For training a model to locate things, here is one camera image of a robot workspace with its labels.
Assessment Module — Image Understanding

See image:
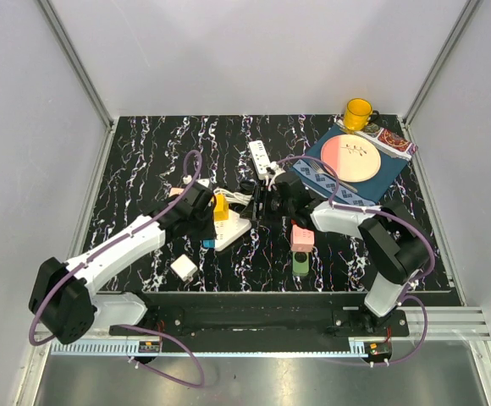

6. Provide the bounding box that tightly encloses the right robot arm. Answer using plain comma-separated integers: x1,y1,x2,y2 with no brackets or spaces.
240,172,435,336

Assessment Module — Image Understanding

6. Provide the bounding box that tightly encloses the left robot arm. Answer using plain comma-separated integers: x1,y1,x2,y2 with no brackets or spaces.
28,182,215,345

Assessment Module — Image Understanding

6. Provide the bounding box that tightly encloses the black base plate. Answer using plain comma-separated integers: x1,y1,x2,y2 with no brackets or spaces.
136,292,410,354

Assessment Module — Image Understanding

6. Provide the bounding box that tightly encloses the pink cube socket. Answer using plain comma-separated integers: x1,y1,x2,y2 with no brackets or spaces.
290,224,315,253

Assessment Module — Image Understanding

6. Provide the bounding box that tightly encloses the yellow mug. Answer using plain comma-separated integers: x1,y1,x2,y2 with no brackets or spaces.
343,98,379,131

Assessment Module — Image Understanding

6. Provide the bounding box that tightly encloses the yellow cube socket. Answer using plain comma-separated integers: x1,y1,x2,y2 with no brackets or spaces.
213,194,229,222

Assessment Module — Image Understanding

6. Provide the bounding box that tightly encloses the white rectangular power strip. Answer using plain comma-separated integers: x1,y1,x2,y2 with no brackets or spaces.
248,140,271,180

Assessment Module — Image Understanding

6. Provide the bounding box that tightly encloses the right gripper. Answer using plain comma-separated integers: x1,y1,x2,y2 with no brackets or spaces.
240,184,295,223

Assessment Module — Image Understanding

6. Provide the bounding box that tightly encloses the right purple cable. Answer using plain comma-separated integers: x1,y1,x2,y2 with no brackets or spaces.
270,155,437,369

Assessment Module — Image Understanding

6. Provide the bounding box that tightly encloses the white cube charger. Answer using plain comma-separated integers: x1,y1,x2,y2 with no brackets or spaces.
170,255,198,282

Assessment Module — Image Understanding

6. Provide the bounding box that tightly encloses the white triangular power strip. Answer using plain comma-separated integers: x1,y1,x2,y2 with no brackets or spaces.
214,210,251,252

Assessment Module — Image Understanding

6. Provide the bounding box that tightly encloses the silver fork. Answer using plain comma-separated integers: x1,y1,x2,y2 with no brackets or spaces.
309,160,358,193

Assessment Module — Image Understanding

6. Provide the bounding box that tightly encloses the pink cream plate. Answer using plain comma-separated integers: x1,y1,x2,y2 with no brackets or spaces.
320,134,381,183

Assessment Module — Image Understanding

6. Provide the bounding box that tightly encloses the beige cube socket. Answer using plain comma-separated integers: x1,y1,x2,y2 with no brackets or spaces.
168,188,183,196

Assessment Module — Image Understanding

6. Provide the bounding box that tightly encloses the blue plug adapter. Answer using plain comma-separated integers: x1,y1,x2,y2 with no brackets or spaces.
202,239,216,249

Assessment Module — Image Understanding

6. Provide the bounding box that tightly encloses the green power strip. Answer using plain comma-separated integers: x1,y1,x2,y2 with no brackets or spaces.
292,251,310,277

